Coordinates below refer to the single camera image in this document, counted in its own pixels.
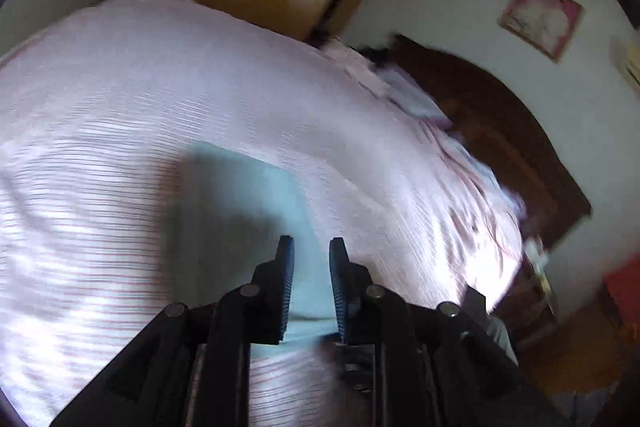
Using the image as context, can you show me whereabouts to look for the light blue pant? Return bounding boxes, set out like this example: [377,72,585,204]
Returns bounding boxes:
[166,143,337,357]

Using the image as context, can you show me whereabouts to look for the dark wooden headboard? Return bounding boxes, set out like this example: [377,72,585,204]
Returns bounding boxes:
[358,34,592,251]

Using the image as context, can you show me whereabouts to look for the pink striped bed sheet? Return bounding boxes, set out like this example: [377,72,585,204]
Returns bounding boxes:
[1,0,522,426]

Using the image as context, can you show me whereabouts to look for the red object at right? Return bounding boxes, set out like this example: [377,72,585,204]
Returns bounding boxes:
[604,257,640,339]

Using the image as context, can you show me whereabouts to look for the pink framed wall picture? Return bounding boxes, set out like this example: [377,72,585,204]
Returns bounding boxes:
[498,0,584,63]

